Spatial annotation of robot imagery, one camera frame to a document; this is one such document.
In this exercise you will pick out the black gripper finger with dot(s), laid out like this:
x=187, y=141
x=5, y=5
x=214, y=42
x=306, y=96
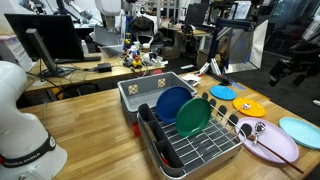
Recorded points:
x=279, y=71
x=299, y=78

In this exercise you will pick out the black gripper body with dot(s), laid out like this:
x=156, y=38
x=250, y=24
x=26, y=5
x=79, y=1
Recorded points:
x=305, y=58

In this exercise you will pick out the small metal spoon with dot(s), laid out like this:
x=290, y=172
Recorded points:
x=246, y=106

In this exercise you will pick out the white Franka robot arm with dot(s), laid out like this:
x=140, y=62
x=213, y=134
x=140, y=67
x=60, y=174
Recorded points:
x=20, y=133

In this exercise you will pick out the orange plate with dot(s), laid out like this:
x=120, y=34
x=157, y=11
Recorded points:
x=256, y=110

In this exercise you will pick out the light-blue plate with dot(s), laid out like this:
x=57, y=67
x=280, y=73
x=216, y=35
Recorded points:
x=300, y=131

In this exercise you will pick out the large metal spoon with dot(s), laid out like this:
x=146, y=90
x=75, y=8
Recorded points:
x=260, y=127

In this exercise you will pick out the bright blue plate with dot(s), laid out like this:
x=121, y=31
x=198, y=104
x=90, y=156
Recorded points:
x=222, y=92

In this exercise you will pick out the pink plate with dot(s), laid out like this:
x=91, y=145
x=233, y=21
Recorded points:
x=278, y=141

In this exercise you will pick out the green plate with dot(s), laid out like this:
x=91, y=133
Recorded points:
x=193, y=116

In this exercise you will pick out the dark blue plate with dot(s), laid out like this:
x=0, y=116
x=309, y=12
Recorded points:
x=171, y=103

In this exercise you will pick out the white reflector board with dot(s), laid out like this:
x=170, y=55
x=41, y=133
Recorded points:
x=258, y=43

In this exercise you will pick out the blue tape patch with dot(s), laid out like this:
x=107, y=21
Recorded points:
x=237, y=85

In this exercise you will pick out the small white box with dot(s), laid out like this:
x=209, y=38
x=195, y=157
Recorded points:
x=191, y=79

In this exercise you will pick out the cardboard box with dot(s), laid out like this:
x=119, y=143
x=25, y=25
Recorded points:
x=170, y=52

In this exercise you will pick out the grey dish rack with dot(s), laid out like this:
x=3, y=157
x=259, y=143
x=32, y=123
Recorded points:
x=200, y=150

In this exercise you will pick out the pink stool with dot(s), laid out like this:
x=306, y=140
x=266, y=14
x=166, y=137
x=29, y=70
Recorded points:
x=157, y=71

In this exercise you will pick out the white black headset device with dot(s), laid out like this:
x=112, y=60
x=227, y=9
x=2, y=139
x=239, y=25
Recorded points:
x=153, y=59

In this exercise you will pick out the grey plastic bin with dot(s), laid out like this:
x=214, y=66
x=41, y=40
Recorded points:
x=143, y=90

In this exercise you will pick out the yellow toy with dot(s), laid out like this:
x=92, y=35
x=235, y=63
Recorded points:
x=136, y=63

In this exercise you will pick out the office chair with jacket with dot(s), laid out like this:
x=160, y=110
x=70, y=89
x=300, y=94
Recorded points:
x=142, y=28

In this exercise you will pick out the white paper cup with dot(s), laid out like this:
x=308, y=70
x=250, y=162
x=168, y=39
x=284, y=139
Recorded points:
x=136, y=45

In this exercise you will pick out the red clip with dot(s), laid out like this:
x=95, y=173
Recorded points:
x=135, y=129

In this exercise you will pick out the clear plastic storage bin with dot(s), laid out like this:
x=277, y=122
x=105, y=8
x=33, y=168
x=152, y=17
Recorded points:
x=108, y=41

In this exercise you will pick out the black power adapter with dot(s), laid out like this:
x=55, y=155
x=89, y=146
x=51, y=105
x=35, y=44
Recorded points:
x=104, y=67

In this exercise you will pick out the white plastic bottle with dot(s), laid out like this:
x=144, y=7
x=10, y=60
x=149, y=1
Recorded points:
x=85, y=48

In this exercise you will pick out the wooden desk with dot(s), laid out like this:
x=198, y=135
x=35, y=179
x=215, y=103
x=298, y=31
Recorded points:
x=83, y=75

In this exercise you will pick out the black keyboard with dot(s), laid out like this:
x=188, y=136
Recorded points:
x=78, y=60

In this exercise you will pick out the grey blue robot rig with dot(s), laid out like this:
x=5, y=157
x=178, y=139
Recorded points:
x=78, y=10

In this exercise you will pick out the black computer monitor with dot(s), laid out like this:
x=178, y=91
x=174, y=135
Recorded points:
x=56, y=36

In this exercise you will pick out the white paper sign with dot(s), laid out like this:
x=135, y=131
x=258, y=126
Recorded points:
x=16, y=55

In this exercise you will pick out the black aluminium camera stand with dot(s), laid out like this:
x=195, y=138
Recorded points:
x=215, y=50

